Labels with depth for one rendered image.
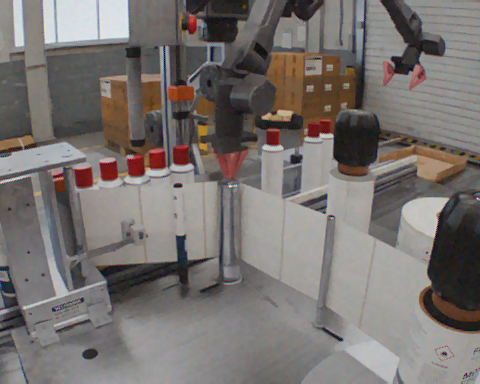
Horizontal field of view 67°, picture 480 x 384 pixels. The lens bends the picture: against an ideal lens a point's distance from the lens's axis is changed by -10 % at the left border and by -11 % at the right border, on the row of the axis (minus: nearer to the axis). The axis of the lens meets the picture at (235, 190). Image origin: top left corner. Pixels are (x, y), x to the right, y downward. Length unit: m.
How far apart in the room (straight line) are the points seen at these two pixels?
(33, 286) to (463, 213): 0.55
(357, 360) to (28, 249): 0.48
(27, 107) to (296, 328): 5.79
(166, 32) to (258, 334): 0.55
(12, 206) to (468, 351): 0.55
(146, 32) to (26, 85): 5.41
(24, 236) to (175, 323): 0.26
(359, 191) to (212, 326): 0.34
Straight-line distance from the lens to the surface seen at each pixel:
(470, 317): 0.39
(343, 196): 0.73
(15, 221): 0.58
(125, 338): 0.64
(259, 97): 0.71
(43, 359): 0.63
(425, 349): 0.41
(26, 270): 0.61
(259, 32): 0.82
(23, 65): 6.15
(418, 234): 0.66
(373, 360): 0.59
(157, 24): 0.79
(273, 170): 0.97
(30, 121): 6.23
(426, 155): 1.88
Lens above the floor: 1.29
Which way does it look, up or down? 21 degrees down
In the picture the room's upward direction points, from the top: straight up
